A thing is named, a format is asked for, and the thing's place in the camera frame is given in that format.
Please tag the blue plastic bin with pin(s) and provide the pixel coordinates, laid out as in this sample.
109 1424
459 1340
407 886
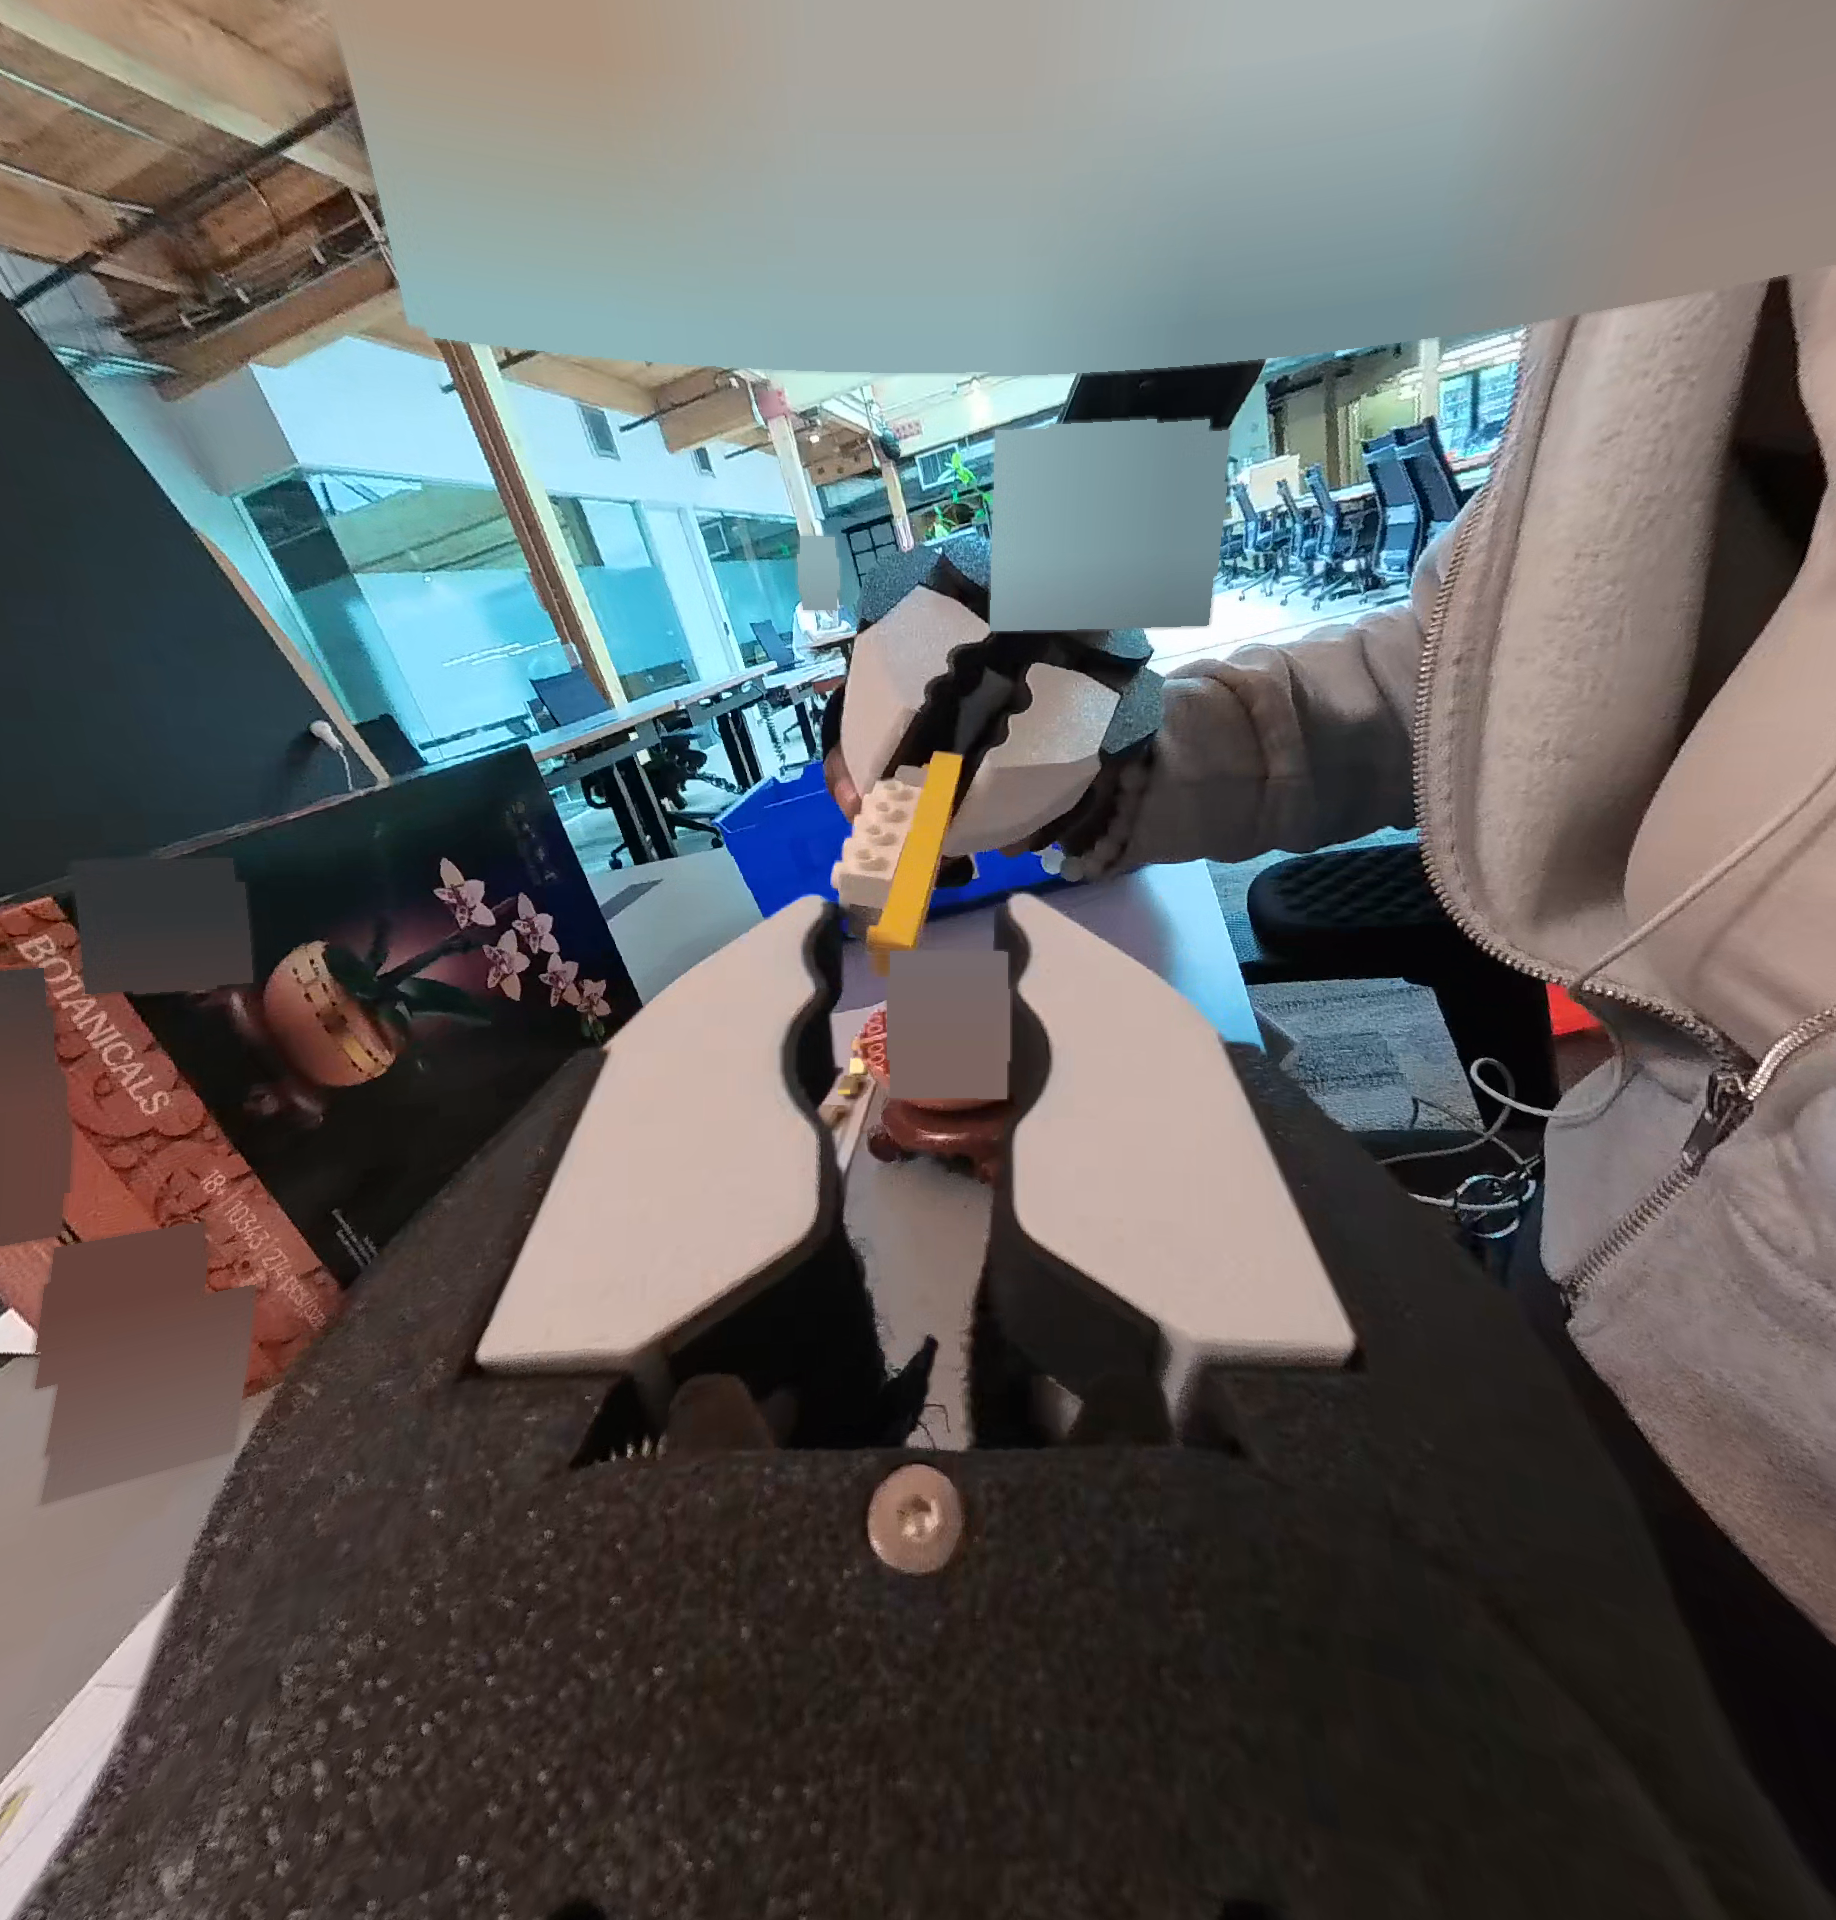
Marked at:
776 840

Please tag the person's right hand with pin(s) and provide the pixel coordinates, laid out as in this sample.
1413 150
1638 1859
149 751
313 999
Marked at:
840 773

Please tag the black office chair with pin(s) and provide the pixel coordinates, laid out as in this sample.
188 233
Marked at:
573 697

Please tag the orange traffic cone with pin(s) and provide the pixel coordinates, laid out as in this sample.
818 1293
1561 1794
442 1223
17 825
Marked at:
1575 1013

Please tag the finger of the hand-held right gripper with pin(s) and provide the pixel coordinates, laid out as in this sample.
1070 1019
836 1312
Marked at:
896 676
1046 751

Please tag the grey desk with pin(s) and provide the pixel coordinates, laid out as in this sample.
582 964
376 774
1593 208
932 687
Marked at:
1181 915

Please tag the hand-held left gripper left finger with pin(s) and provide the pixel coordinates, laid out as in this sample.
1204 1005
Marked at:
677 1185

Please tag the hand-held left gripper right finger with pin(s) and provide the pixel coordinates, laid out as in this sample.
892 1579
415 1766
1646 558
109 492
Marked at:
1173 1185

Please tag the narrow yellow toy plate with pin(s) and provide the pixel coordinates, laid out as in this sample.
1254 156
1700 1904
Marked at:
917 855

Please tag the green plant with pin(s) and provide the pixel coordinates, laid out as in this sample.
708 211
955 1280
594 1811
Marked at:
961 496

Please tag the wooden office desk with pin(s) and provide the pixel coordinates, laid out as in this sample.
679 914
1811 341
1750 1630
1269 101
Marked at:
632 720

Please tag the row of black office chairs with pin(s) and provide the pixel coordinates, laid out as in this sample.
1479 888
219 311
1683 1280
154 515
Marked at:
1398 496

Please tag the person's right forearm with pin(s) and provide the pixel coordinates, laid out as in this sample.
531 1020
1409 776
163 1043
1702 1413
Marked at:
1277 751

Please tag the black orchid picture box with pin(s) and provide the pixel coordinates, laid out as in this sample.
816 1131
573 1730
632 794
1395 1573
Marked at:
407 975

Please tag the white toy brick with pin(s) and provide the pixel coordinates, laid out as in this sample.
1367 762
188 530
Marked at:
877 847

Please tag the black divider board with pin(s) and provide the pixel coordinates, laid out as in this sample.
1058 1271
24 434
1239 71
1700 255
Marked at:
109 600

